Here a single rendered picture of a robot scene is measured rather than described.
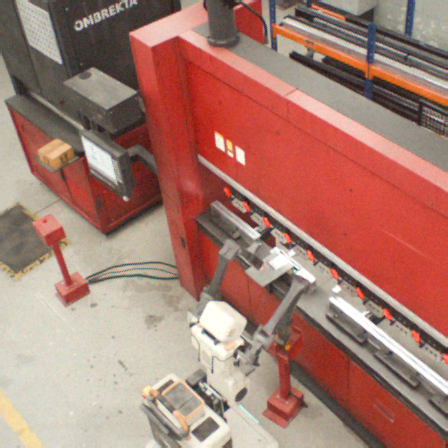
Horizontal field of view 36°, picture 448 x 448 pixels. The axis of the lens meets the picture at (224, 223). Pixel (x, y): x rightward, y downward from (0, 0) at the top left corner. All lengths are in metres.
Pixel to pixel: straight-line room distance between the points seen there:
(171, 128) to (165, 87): 0.30
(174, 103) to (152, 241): 2.05
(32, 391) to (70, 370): 0.31
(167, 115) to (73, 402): 2.21
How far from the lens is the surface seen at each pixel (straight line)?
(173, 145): 4.61
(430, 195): 3.13
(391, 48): 5.72
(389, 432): 4.50
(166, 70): 4.33
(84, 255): 6.27
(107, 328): 5.65
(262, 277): 4.42
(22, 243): 6.58
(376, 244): 3.63
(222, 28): 4.06
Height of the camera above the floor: 4.26
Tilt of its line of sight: 43 degrees down
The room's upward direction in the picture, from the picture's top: 7 degrees counter-clockwise
